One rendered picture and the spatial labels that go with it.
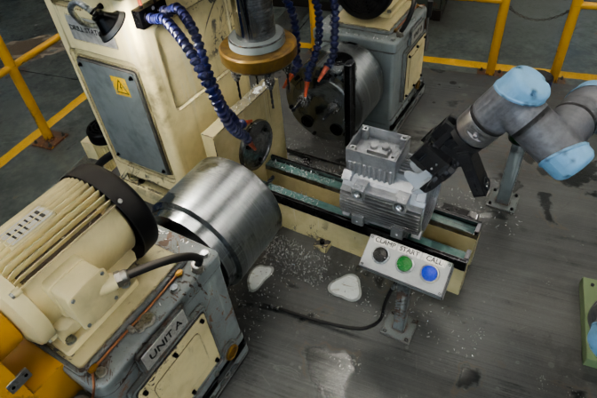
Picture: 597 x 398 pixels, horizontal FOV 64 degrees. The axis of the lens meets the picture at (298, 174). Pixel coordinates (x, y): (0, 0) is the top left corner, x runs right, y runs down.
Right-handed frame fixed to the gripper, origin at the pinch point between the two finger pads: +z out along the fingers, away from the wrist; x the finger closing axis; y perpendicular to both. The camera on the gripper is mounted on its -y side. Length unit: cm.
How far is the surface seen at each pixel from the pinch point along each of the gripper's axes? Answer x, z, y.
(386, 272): 20.4, 3.0, -3.0
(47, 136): -50, 222, 172
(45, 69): -116, 272, 247
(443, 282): 18.4, -3.4, -11.7
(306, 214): 1.3, 31.9, 14.7
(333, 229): 1.3, 29.6, 6.7
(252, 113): -7.2, 22.9, 42.9
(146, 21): 11, 0, 67
